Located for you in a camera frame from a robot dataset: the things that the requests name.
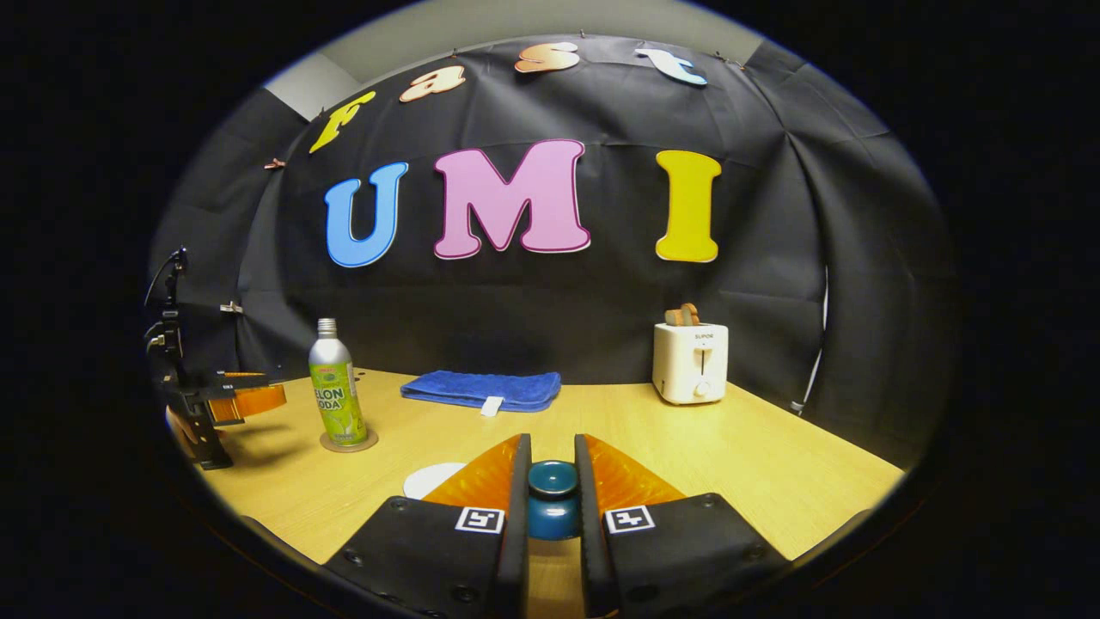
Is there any white cable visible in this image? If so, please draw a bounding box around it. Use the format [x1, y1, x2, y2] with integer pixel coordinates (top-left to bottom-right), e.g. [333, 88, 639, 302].
[789, 265, 831, 415]

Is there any teal teacup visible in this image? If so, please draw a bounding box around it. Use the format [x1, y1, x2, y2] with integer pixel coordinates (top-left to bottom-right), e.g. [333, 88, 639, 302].
[402, 462, 470, 501]

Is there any silver green water bottle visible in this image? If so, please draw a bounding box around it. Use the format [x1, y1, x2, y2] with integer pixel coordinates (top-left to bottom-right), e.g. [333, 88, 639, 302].
[309, 318, 370, 447]

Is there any white toaster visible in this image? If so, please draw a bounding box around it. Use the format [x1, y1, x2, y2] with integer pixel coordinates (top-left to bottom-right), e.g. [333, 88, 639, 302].
[651, 322, 730, 407]

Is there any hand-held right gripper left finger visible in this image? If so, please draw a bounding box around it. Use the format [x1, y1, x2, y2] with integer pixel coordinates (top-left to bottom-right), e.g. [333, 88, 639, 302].
[321, 432, 535, 619]

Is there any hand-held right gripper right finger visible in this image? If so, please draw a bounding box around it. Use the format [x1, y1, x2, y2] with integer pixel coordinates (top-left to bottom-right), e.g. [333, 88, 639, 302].
[573, 432, 788, 619]

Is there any teal teacup lid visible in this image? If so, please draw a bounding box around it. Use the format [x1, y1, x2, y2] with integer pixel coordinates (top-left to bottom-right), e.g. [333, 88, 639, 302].
[526, 460, 582, 542]

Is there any round brown coaster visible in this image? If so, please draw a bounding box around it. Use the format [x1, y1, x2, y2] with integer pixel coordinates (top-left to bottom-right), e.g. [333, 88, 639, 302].
[320, 427, 381, 455]

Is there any blue folded towel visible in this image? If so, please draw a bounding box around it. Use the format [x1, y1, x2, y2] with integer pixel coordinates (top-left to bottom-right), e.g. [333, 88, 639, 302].
[400, 371, 563, 418]

